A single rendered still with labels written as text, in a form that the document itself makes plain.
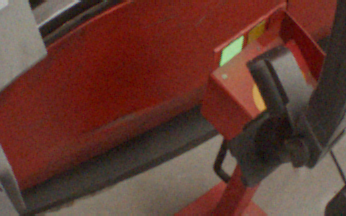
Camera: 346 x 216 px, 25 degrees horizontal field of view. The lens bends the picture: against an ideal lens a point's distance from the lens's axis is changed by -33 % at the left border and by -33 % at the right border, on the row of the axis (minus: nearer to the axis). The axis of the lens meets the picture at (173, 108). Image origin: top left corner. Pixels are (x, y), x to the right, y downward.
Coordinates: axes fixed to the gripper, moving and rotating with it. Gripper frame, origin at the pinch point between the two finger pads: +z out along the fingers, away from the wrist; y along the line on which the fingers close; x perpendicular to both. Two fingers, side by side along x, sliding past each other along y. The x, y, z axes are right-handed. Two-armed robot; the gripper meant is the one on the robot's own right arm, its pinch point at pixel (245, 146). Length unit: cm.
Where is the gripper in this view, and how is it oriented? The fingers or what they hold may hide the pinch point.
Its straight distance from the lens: 116.7
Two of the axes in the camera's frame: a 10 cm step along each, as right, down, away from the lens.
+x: 4.7, 8.8, 1.1
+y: -8.1, 4.8, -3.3
